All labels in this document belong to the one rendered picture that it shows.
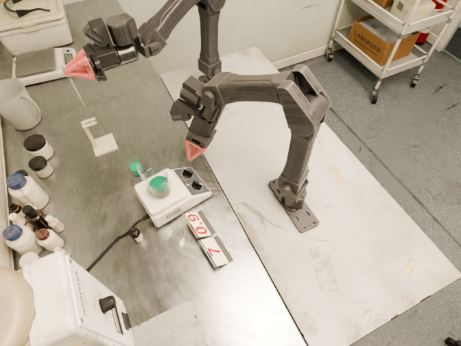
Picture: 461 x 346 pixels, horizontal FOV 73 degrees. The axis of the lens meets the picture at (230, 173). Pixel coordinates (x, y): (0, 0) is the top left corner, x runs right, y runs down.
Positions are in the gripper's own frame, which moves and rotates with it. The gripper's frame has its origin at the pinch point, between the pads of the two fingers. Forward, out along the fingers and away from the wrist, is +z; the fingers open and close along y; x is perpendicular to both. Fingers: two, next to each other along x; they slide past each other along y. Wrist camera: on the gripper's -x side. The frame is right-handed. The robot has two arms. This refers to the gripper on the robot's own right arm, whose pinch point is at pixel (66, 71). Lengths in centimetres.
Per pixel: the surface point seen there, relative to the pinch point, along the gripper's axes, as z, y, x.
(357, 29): -207, -78, 92
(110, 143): -1.3, 0.6, 31.4
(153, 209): -6.0, 38.5, 23.3
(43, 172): 21.5, 4.8, 28.8
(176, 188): -14.5, 35.0, 23.5
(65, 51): 2, -60, 30
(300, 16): -167, -104, 83
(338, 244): -50, 70, 33
